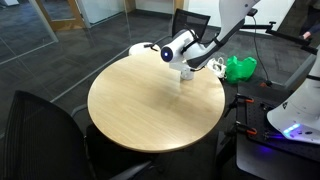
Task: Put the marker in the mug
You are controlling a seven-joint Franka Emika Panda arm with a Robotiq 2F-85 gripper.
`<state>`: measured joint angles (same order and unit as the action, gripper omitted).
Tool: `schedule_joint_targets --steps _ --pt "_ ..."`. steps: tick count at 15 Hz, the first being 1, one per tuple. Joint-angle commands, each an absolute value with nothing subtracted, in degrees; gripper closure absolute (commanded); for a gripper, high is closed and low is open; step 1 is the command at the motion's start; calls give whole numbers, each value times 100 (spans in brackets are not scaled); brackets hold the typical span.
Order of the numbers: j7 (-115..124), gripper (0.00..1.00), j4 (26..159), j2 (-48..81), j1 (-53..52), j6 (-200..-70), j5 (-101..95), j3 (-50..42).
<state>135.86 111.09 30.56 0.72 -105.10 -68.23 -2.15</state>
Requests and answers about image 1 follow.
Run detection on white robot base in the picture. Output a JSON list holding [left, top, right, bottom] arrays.
[[266, 44, 320, 145]]

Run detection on white ceramic mug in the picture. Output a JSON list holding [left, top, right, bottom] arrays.
[[180, 68, 195, 82]]

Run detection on white round seat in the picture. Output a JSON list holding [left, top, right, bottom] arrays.
[[128, 41, 163, 57]]

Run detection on white plastic bag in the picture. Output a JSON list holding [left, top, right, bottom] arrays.
[[206, 57, 228, 80]]

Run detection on black mesh office chair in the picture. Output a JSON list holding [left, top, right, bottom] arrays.
[[171, 8, 212, 41], [0, 89, 156, 180]]

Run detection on green plastic bag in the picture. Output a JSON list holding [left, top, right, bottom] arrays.
[[225, 55, 258, 85]]

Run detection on person in dark sleeve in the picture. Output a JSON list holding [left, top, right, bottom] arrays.
[[301, 0, 320, 41]]

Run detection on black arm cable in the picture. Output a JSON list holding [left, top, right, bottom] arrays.
[[181, 29, 223, 73]]

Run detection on orange handled black clamp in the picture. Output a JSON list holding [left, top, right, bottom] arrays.
[[226, 120, 258, 138], [223, 93, 255, 118]]

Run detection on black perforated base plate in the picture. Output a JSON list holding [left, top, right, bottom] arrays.
[[235, 94, 320, 163]]

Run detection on black hanging cable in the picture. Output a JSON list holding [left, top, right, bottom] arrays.
[[250, 14, 274, 88]]

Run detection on wooden door frame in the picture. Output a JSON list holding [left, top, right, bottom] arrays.
[[34, 0, 87, 32]]

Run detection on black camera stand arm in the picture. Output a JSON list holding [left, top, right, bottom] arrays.
[[240, 20, 320, 56]]

